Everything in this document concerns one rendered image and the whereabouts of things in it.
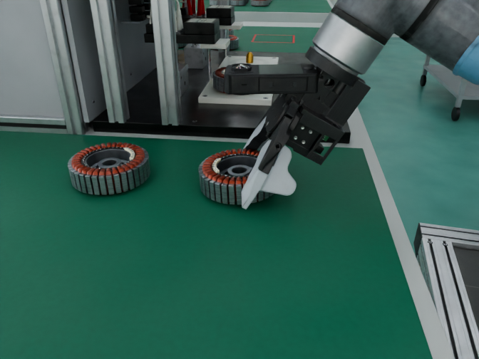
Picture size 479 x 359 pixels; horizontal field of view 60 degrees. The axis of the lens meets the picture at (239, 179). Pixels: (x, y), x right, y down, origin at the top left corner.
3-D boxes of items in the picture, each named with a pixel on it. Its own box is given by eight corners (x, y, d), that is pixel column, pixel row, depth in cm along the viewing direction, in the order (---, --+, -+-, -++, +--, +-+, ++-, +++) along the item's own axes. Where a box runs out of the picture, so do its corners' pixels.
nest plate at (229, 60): (278, 61, 119) (279, 56, 118) (276, 75, 106) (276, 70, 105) (226, 60, 120) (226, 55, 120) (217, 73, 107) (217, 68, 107)
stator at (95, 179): (76, 205, 55) (71, 180, 54) (68, 169, 64) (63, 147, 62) (159, 187, 60) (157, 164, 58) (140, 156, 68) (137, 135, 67)
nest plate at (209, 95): (274, 85, 98) (274, 80, 97) (271, 105, 85) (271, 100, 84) (211, 82, 99) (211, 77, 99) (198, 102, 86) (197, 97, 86)
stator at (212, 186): (276, 167, 64) (276, 144, 62) (283, 206, 54) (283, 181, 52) (204, 169, 64) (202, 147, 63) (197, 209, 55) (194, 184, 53)
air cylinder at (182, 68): (189, 87, 97) (187, 63, 94) (181, 96, 90) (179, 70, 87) (167, 85, 97) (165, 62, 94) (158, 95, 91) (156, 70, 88)
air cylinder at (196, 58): (208, 62, 118) (207, 42, 115) (203, 68, 111) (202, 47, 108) (191, 62, 118) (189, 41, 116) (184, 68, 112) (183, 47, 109)
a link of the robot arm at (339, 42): (337, 16, 45) (323, 7, 52) (313, 54, 47) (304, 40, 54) (392, 51, 47) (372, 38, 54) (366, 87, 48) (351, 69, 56)
